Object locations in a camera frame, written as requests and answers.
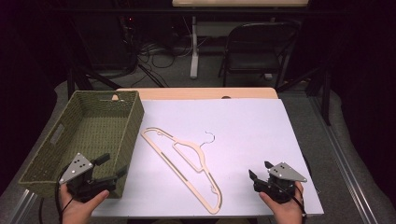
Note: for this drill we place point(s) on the beige wooden clothes hanger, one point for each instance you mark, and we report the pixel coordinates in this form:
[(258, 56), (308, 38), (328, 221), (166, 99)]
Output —
[(186, 143)]

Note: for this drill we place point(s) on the aluminium rail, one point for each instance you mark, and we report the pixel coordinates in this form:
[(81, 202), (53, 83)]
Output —
[(23, 207), (342, 161)]

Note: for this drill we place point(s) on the person's left hand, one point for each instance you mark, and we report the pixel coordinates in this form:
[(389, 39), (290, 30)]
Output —
[(77, 211)]

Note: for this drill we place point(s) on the desk with white leg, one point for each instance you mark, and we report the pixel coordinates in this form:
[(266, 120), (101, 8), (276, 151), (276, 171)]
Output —
[(194, 46)]

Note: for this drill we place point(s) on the green woven basket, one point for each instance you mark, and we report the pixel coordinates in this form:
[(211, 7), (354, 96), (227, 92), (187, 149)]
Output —
[(93, 130)]

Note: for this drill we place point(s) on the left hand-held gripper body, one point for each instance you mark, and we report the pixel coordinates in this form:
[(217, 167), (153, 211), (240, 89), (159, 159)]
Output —
[(76, 168)]

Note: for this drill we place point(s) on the white paper sheet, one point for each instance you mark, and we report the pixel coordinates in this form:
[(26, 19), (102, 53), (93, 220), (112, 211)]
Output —
[(249, 130)]

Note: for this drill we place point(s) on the black folding chair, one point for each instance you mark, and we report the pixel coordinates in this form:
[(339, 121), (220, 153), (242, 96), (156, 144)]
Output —
[(258, 62)]

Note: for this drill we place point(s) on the person's right hand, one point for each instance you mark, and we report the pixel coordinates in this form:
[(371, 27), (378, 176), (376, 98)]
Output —
[(286, 213)]

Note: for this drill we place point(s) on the black metal stand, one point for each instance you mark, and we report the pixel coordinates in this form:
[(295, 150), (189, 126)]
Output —
[(325, 96), (81, 79)]

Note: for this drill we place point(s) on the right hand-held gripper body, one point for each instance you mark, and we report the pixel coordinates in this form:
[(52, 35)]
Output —
[(285, 174)]

